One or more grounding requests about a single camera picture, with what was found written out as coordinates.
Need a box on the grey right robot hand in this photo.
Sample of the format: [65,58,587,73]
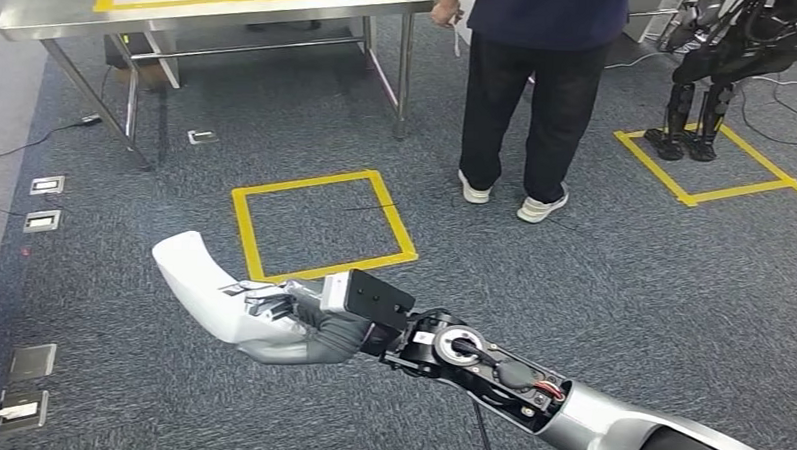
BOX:
[218,278,336,369]

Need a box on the white curved plastic part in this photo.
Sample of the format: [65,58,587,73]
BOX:
[148,228,307,349]

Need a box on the small remote with white strap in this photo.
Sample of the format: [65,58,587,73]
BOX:
[448,16,465,59]

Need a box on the stainless steel workbench table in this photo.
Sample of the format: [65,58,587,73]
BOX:
[0,0,440,181]

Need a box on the yellow floor tape square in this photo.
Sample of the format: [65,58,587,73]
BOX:
[610,117,797,212]
[228,165,422,289]

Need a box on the person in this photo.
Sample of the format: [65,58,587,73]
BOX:
[423,0,629,228]

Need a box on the black white humanoid robot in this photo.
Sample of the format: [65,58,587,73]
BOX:
[642,0,797,167]

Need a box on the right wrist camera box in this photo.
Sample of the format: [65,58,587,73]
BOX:
[320,268,418,333]

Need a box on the black hanging arm cable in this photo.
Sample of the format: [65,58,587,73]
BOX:
[470,399,503,450]

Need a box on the black cable with adapter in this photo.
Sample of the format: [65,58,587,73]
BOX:
[0,110,103,173]

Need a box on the black robot tether cable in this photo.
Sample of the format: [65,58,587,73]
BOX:
[739,75,797,147]

